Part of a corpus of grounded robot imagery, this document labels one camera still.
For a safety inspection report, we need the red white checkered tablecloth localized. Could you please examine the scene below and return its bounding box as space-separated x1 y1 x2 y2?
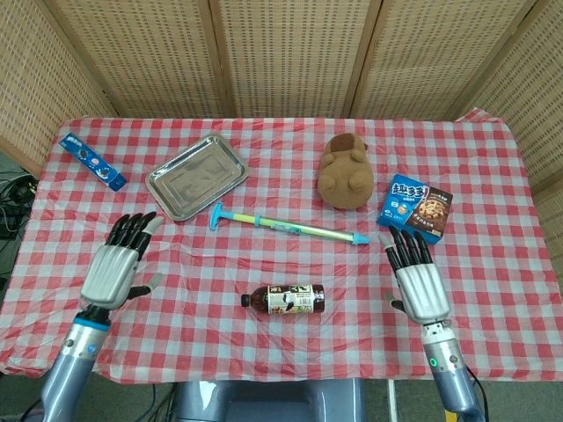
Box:
0 107 563 383

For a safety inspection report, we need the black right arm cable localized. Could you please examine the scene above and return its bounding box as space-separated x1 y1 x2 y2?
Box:
464 365 486 417

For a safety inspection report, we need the blue Oreo cookie box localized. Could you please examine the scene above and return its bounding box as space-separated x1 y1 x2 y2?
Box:
59 131 128 193

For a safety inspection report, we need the woven bamboo screen panel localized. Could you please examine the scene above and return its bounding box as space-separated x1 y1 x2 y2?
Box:
206 0 382 120
349 0 540 122
0 0 118 177
455 0 563 282
46 0 223 120

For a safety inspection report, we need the clear tube with blue nozzle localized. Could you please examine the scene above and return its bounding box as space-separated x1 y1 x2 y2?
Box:
251 214 371 246

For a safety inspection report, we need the grey-blue robot torso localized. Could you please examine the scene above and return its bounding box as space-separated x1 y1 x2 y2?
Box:
174 378 367 422

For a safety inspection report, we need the brown tea bottle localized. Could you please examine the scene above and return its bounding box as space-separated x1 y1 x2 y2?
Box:
240 283 325 316

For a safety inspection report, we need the brown plush toy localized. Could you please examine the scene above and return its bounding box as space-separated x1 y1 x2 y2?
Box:
317 134 375 210

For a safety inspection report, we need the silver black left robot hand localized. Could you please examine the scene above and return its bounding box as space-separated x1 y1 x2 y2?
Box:
78 211 165 311

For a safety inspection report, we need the stainless steel tray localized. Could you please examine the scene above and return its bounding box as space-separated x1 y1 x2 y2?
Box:
144 134 249 222

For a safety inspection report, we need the blue chocolate chip cookie box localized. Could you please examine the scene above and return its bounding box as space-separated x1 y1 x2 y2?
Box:
377 173 454 246

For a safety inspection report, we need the yellow blue water squirter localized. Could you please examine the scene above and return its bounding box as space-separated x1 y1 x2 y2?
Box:
209 200 348 242

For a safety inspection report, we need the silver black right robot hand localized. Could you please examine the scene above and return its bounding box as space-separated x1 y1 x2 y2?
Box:
377 226 451 325

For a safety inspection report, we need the black floor cable bundle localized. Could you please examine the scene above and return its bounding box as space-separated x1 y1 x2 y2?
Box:
0 171 40 241

